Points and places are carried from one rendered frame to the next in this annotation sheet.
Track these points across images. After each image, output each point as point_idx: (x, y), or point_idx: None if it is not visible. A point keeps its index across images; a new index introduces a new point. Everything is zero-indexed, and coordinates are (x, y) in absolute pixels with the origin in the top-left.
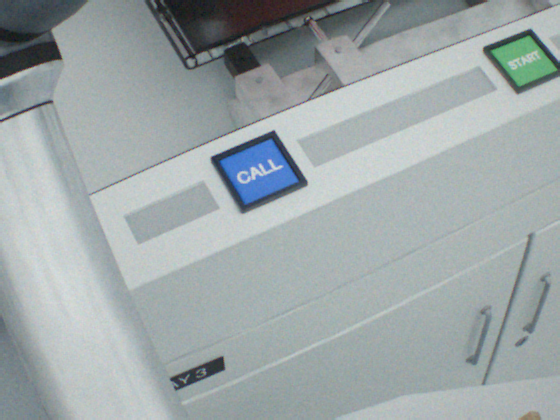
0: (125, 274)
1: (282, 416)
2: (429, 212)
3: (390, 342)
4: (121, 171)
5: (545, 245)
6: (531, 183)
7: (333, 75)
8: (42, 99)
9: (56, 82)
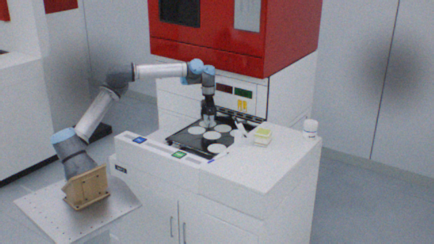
0: (116, 136)
1: None
2: (154, 167)
3: (152, 202)
4: None
5: (181, 209)
6: (173, 181)
7: None
8: (109, 95)
9: (113, 95)
